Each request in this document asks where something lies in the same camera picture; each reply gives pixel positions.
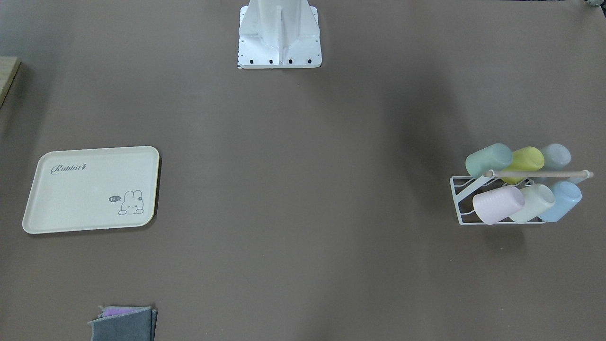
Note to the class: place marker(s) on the green plastic cup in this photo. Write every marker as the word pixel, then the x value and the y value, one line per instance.
pixel 497 156

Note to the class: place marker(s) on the cream rabbit print tray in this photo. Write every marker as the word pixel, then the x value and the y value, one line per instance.
pixel 93 189

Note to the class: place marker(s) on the pink plastic cup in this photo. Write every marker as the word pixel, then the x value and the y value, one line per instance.
pixel 495 205

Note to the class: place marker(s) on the yellow plastic cup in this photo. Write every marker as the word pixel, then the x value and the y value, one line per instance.
pixel 527 159

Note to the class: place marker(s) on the pale cream plastic cup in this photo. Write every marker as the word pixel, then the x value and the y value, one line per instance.
pixel 538 199

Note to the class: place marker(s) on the grey plastic cup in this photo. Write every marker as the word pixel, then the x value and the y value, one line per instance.
pixel 556 157

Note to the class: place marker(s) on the light blue plastic cup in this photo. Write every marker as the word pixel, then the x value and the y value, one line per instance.
pixel 567 195

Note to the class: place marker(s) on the grey folded cloth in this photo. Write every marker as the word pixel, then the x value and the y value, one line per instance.
pixel 134 326

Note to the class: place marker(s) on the purple folded cloth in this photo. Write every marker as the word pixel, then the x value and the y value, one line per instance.
pixel 116 310

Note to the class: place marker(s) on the wooden cutting board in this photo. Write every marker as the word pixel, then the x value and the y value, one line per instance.
pixel 9 66

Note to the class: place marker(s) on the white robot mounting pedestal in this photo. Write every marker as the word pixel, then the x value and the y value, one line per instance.
pixel 279 34

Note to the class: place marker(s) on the white wire cup rack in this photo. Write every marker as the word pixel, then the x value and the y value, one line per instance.
pixel 464 188

